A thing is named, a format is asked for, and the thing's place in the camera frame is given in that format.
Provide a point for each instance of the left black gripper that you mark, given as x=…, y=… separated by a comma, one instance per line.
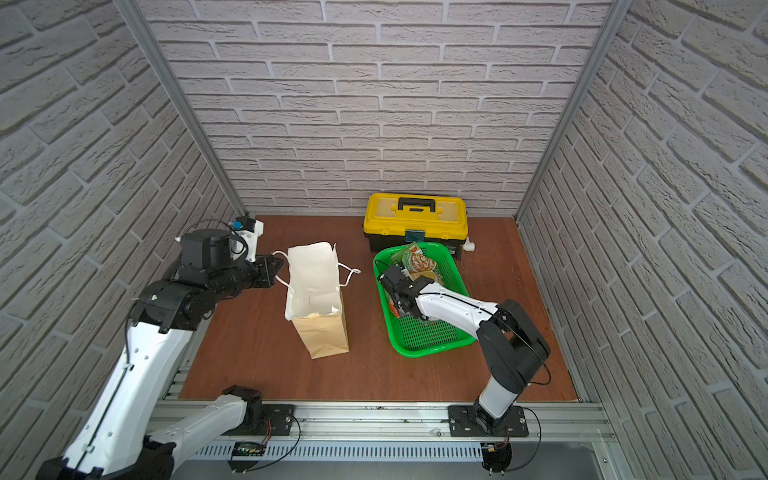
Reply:
x=263, y=271

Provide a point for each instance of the green pizza picture packet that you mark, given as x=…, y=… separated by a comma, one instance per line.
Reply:
x=416, y=263

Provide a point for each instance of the brown paper bag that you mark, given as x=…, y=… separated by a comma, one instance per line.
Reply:
x=314, y=303

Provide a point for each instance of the red small condiment packet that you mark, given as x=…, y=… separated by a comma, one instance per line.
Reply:
x=394, y=309

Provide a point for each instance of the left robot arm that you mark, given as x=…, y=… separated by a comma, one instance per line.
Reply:
x=214, y=265

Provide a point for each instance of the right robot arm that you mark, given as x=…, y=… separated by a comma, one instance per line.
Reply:
x=512, y=346

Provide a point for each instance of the green plastic basket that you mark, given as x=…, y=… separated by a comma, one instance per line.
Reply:
x=413, y=338

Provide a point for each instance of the yellow black toolbox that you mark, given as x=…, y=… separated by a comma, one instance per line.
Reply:
x=393, y=219

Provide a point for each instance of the white plastic fitting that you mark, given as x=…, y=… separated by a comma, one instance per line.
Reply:
x=468, y=245

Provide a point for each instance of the left controller board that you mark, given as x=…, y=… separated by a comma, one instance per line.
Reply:
x=245, y=456

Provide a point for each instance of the right power connector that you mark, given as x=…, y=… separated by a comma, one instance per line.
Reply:
x=496, y=457

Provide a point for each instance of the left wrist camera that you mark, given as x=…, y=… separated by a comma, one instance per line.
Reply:
x=247, y=233

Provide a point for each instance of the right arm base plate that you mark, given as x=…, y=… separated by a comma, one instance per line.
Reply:
x=473, y=421

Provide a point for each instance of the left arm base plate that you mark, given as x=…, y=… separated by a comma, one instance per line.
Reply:
x=273, y=420

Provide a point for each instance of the aluminium front rail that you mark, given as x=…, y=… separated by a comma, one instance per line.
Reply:
x=389, y=432

